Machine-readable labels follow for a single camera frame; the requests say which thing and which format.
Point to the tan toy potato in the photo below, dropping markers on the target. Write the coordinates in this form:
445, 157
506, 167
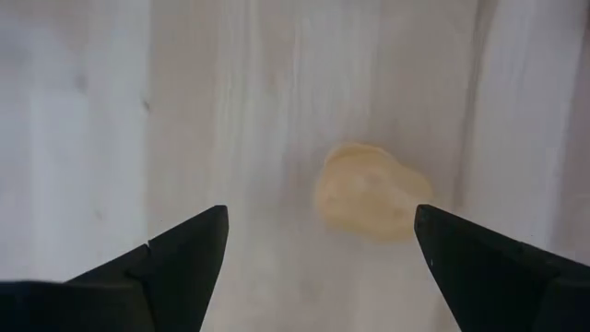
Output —
369, 193

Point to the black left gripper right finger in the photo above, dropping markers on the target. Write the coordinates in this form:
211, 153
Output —
498, 286

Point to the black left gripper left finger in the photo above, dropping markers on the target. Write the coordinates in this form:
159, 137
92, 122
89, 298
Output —
152, 286

